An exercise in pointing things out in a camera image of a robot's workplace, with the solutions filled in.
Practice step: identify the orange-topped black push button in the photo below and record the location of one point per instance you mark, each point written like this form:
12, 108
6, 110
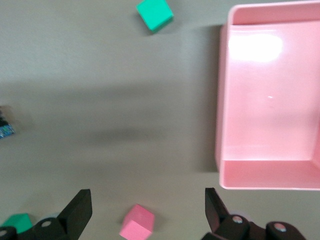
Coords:
5, 131

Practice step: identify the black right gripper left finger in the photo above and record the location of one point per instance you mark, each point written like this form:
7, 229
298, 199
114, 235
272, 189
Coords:
75, 212

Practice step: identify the red foam cube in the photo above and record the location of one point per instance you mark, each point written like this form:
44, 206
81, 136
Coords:
137, 225

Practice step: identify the pink plastic tray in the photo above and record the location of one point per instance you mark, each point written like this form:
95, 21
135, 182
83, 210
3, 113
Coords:
267, 100

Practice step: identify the green foam cube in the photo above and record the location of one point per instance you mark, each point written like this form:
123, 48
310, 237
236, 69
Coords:
16, 220
153, 12

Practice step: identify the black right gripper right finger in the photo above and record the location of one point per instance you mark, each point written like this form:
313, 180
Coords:
217, 212

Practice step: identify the brown table cloth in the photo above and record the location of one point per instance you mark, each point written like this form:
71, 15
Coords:
100, 75

